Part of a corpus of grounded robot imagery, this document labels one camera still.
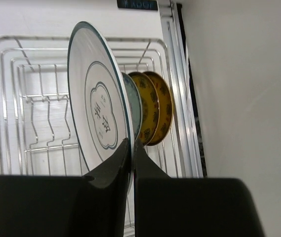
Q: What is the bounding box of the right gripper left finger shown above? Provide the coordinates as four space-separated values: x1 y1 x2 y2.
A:
0 139 128 237

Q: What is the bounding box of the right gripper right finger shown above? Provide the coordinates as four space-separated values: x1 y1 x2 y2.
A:
134 143 264 237

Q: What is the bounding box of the white plate teal line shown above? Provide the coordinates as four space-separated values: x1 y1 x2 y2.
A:
67 21 135 196

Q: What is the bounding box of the yellow patterned plate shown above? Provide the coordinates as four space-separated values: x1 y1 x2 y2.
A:
144 71 174 146
128 72 160 145

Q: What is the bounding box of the light blue patterned plate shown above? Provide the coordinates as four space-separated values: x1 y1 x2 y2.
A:
122 72 142 139

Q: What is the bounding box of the dark blue label sticker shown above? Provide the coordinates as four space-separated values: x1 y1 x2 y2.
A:
117 0 158 11

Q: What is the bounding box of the aluminium table rail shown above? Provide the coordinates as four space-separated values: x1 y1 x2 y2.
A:
159 0 207 178

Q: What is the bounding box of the metal wire dish rack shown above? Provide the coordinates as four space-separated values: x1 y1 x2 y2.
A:
0 35 182 176

